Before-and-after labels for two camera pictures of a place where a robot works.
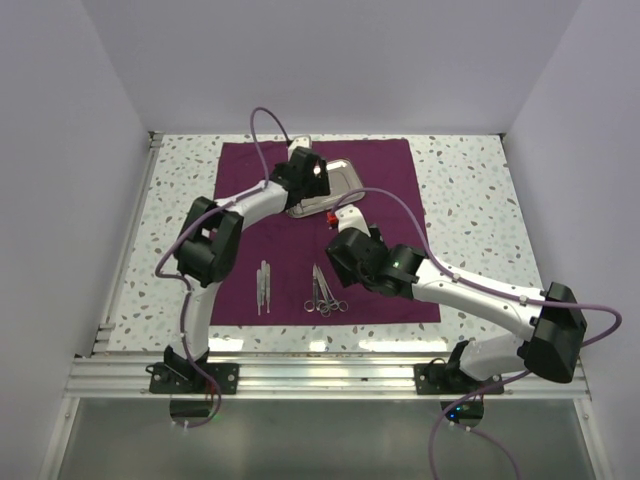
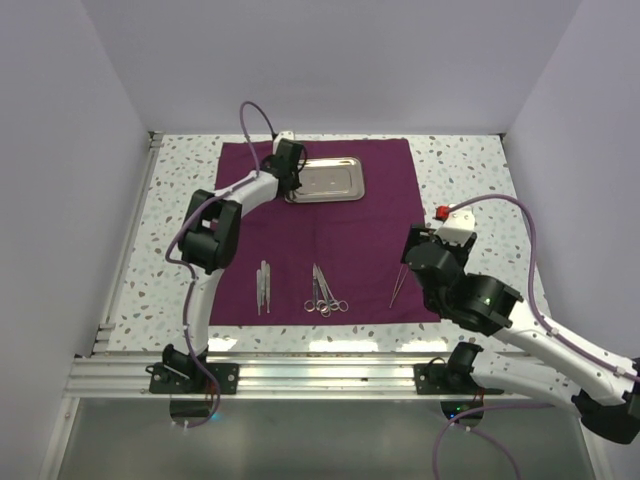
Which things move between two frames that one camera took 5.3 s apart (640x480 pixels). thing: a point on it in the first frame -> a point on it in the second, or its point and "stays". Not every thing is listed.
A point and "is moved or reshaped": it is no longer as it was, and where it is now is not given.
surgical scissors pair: [324, 306] stays
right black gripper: [346, 277] -> [419, 232]
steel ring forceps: [335, 305] stays
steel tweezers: [268, 285] stays
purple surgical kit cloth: [285, 275] stays
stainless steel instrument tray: [342, 180] is moved or reshaped
